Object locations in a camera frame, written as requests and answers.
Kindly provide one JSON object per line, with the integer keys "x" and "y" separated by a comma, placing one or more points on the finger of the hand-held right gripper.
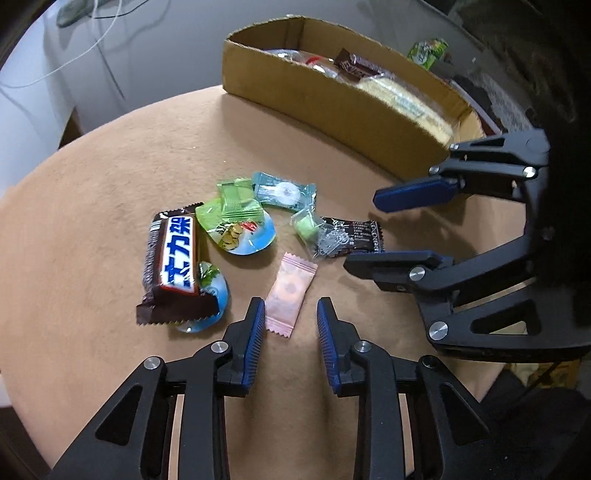
{"x": 411, "y": 194}
{"x": 397, "y": 267}

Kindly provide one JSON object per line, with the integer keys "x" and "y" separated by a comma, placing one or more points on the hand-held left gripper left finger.
{"x": 256, "y": 350}

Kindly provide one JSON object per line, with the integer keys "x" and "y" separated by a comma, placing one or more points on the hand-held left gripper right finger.
{"x": 328, "y": 350}

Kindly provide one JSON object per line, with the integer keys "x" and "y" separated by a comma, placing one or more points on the black candy wrapper white print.
{"x": 360, "y": 233}

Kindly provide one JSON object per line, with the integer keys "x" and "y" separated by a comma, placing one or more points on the pink candy wrapper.
{"x": 288, "y": 290}

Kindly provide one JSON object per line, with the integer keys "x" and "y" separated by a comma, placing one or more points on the yellow cake packet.
{"x": 406, "y": 104}

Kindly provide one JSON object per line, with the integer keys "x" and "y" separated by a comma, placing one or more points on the cardboard box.
{"x": 323, "y": 106}

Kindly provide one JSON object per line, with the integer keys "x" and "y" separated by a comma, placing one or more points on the brown chocolate bar white print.
{"x": 358, "y": 67}

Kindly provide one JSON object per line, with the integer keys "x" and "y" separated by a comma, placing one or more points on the clear snack packet red seal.
{"x": 295, "y": 56}

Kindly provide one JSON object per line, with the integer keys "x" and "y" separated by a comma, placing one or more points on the jelly cup with picture lid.
{"x": 240, "y": 235}
{"x": 212, "y": 281}

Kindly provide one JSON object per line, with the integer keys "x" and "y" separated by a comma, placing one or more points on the green candy in clear wrapper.
{"x": 304, "y": 228}

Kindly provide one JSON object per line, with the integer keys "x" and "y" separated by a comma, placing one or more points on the brown chocolate bar blue letters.
{"x": 178, "y": 249}

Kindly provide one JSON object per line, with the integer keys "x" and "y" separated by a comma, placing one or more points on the teal candy wrapper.
{"x": 281, "y": 191}

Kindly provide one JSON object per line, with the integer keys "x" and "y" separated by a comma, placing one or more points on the green printed carton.
{"x": 427, "y": 50}

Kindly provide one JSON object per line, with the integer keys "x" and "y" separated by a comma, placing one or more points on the green candy wrapper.
{"x": 235, "y": 198}

